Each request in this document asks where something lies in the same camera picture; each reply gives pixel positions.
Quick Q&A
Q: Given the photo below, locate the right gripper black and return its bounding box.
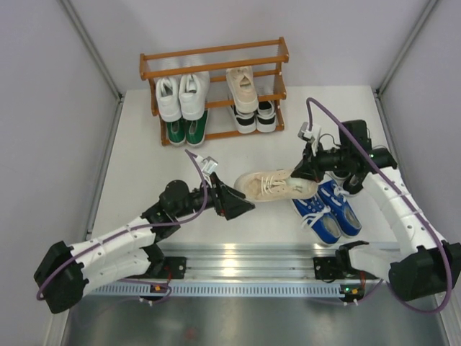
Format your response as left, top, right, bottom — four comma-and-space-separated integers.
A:
291, 139, 351, 184

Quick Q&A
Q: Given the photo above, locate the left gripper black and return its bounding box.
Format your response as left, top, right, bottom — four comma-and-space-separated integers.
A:
173, 172, 254, 220

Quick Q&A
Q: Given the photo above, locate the beige sneaker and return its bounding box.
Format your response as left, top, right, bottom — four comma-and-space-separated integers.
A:
234, 169, 318, 203
226, 66, 259, 113

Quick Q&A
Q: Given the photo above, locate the black white sneaker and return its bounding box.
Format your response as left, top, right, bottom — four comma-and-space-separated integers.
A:
256, 101, 277, 133
230, 105, 256, 134

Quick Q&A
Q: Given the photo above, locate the green sneaker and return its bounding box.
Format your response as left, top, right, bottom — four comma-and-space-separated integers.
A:
184, 110, 208, 147
166, 118, 186, 146

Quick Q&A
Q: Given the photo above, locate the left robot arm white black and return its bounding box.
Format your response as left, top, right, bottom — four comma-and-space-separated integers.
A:
33, 174, 255, 314

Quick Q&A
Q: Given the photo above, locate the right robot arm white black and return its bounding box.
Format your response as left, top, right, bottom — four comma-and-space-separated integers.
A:
291, 120, 460, 301

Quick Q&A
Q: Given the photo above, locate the wooden two-tier shoe rack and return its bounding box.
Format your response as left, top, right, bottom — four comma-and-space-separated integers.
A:
139, 37, 290, 131

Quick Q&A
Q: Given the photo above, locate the blue sneaker right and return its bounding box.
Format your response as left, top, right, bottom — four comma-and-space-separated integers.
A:
318, 177, 362, 237

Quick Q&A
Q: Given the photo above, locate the blue sneaker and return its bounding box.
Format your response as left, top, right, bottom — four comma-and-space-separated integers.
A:
292, 195, 341, 246
318, 177, 362, 237

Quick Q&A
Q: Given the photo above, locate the black canvas sneaker lower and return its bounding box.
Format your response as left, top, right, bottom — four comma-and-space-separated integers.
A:
327, 171, 363, 195

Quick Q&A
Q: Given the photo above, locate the blue sneaker left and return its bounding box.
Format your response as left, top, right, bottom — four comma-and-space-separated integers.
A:
292, 195, 341, 246

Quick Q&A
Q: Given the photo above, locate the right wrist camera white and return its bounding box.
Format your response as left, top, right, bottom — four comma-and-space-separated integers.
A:
297, 122, 321, 143

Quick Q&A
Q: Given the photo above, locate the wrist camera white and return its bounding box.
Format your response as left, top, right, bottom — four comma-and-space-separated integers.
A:
297, 122, 321, 143
195, 155, 218, 176

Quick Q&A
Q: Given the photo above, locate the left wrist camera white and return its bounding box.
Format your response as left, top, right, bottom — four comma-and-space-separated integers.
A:
195, 155, 218, 176

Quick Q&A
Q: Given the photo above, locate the aluminium mounting rail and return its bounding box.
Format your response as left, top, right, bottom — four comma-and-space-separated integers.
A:
59, 241, 450, 282

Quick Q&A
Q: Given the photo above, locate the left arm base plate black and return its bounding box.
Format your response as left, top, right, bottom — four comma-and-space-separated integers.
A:
128, 257, 187, 280

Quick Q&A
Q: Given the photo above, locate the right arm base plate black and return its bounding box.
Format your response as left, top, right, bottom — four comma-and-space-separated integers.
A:
313, 256, 377, 283

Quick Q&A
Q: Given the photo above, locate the slotted grey cable duct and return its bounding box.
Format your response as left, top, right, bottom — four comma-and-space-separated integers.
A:
91, 282, 363, 298

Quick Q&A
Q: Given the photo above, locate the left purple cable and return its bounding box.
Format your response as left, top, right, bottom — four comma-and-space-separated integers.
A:
35, 149, 210, 307

